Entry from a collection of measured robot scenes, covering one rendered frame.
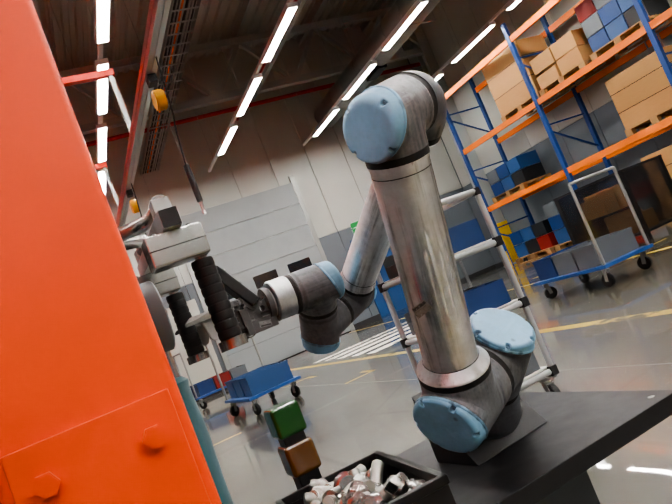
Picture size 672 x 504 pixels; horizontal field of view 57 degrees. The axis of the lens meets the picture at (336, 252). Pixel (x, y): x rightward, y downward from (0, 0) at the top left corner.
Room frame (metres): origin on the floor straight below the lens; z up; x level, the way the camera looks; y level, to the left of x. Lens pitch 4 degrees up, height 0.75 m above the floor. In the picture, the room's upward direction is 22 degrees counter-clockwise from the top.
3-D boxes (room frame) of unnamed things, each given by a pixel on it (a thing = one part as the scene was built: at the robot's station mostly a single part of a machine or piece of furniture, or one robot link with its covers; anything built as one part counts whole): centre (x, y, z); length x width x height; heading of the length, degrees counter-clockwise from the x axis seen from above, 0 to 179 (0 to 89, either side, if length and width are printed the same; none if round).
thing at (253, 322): (1.32, 0.23, 0.80); 0.12 x 0.08 x 0.09; 115
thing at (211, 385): (10.28, 2.59, 0.48); 1.00 x 0.61 x 0.96; 119
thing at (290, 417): (0.81, 0.14, 0.64); 0.04 x 0.04 x 0.04; 25
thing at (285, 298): (1.36, 0.16, 0.81); 0.10 x 0.05 x 0.09; 25
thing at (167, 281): (1.26, 0.37, 0.93); 0.09 x 0.05 x 0.05; 115
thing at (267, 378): (6.90, 1.33, 0.48); 1.00 x 0.61 x 0.96; 28
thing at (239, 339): (0.96, 0.20, 0.83); 0.04 x 0.04 x 0.16
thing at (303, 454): (0.81, 0.14, 0.59); 0.04 x 0.04 x 0.04; 25
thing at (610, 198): (8.73, -3.87, 0.49); 1.26 x 0.85 x 0.97; 25
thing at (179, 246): (0.95, 0.23, 0.93); 0.09 x 0.05 x 0.05; 115
